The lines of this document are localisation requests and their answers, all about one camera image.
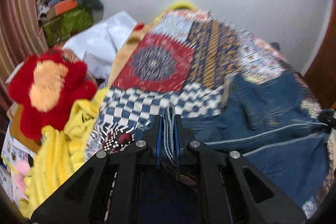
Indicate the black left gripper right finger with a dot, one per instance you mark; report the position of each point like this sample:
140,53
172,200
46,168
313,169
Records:
230,188

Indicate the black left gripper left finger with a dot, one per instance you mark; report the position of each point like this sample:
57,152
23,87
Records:
103,189

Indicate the blue denim jacket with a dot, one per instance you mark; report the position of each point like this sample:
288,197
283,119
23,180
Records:
268,125

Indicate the yellow fleece blanket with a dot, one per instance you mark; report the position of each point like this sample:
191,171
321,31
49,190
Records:
61,154

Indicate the pink soft toy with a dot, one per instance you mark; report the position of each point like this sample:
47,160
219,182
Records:
22,167

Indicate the red plush toy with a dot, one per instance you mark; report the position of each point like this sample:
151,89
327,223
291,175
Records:
46,86

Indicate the white plastic bag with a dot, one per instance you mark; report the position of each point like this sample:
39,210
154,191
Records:
98,45

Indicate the colourful patchwork bedspread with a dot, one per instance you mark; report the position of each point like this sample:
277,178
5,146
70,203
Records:
179,67

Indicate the striped brown curtain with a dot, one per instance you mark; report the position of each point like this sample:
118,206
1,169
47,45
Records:
20,37

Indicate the orange box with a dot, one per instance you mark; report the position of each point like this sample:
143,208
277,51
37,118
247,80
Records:
64,6

